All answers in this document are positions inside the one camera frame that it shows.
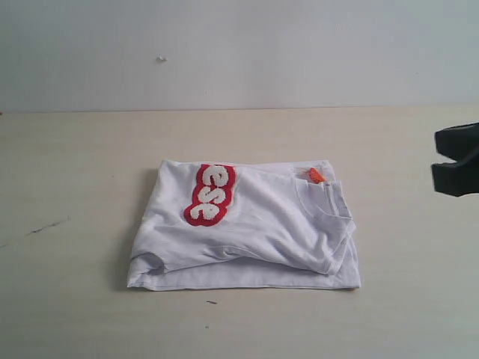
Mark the white t-shirt red lettering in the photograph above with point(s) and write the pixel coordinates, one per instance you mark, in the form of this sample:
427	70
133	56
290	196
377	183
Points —
211	225

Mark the orange neck tag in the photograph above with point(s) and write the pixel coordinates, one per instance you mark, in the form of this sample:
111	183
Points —
315	176

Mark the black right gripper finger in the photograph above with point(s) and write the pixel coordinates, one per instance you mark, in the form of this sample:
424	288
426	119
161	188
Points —
458	178
457	142

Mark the small white wall hook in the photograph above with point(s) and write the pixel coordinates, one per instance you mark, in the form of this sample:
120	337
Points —
161	58

